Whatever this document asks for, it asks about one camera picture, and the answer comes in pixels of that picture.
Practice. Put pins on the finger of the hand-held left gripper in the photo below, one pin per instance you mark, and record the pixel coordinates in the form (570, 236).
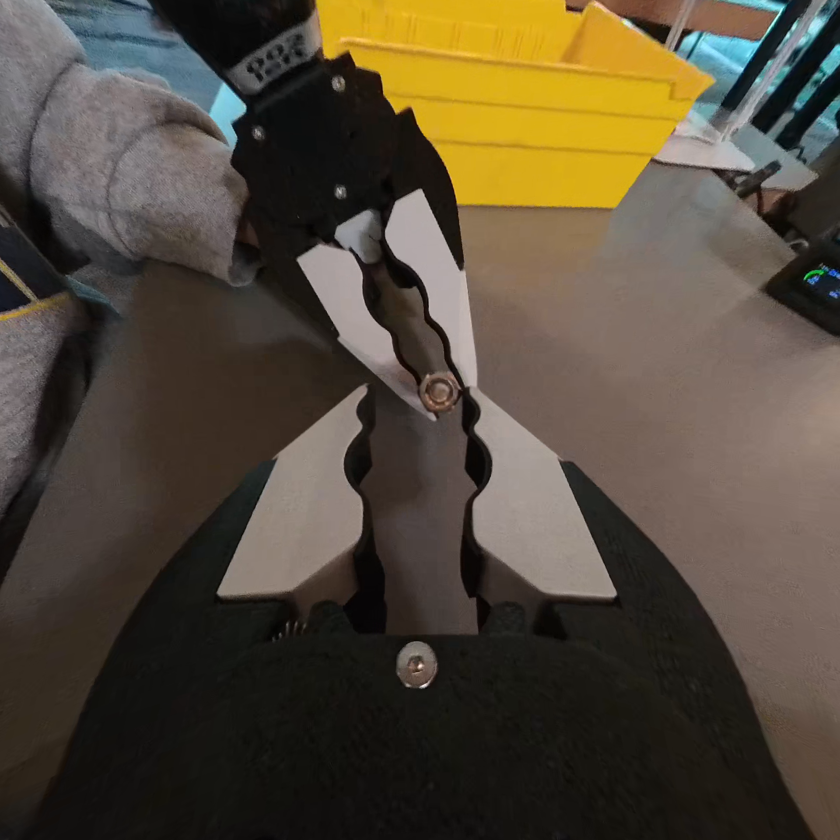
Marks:
(433, 262)
(348, 308)

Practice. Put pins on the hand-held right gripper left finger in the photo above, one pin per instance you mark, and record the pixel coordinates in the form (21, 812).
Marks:
(298, 525)

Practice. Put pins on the person's grey sweatshirt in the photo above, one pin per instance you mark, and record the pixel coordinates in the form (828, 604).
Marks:
(26, 394)

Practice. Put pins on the white stand base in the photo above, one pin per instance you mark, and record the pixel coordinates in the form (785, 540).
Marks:
(709, 148)

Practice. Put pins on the black device with screen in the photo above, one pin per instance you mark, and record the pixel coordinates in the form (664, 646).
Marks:
(810, 289)

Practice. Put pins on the clear acrylic post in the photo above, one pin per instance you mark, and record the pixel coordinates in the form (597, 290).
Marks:
(754, 72)

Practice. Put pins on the small black clamp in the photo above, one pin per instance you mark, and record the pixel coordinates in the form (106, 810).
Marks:
(758, 177)

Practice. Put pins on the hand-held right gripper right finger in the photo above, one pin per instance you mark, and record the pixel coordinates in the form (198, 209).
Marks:
(535, 525)

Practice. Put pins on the dark blue badge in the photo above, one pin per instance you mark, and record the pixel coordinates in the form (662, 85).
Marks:
(26, 269)

